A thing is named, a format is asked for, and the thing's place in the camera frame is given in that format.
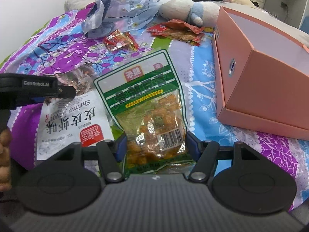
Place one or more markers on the person's left hand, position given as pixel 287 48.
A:
pixel 5 163

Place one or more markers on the grey blanket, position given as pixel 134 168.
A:
pixel 251 11

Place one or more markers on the white shrimp flavor snack bag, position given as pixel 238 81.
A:
pixel 64 121

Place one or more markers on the purple floral bedsheet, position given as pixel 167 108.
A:
pixel 60 49

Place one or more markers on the blue floral plastic bag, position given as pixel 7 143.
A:
pixel 107 16

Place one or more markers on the small red snack packet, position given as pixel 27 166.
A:
pixel 117 40

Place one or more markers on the grey bedside cabinet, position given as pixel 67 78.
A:
pixel 292 12

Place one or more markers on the pink cardboard box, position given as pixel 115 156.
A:
pixel 261 76

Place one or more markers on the red tofu snack bag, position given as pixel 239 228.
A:
pixel 176 29

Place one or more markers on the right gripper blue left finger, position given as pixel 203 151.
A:
pixel 110 154

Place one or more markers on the white blue plush toy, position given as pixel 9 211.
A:
pixel 200 14

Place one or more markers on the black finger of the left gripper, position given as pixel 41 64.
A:
pixel 19 90

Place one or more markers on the green fried snack bag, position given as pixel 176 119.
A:
pixel 145 100

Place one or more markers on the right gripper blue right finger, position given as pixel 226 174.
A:
pixel 204 153

